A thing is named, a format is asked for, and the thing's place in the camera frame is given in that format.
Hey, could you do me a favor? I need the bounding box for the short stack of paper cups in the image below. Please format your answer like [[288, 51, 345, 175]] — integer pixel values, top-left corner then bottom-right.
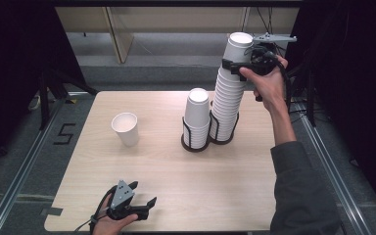
[[182, 87, 212, 150]]

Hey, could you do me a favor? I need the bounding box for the black wire cup holder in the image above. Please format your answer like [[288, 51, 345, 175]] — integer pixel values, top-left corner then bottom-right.
[[180, 109, 240, 154]]

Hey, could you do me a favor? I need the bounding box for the tall stack of paper cups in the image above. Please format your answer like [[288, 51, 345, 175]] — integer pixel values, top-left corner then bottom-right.
[[209, 68, 250, 142]]

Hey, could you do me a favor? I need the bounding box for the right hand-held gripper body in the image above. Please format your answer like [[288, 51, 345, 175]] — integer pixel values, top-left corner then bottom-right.
[[239, 32, 298, 76]]

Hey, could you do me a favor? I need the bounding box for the black curtain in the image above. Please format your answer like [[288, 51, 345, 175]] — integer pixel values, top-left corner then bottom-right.
[[282, 0, 376, 223], [0, 0, 87, 174]]

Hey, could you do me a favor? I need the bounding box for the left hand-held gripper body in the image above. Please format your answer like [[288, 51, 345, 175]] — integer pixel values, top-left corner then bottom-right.
[[107, 179, 150, 221]]

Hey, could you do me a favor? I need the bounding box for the person's right hand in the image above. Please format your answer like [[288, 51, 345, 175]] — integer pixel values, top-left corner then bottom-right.
[[239, 55, 290, 114]]

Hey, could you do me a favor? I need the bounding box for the person's left hand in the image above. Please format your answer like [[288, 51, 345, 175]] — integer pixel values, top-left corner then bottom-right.
[[91, 194, 140, 235]]

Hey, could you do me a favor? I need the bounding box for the aluminium floor rail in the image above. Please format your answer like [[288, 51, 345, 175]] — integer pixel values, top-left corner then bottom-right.
[[297, 104, 376, 235], [0, 92, 70, 235]]

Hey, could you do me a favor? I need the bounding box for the black metal stand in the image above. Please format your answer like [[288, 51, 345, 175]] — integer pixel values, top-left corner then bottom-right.
[[38, 68, 99, 131], [287, 62, 317, 128]]

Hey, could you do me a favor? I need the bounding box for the beige wooden cabinet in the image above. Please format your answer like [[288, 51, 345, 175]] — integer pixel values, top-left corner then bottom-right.
[[56, 6, 300, 65]]

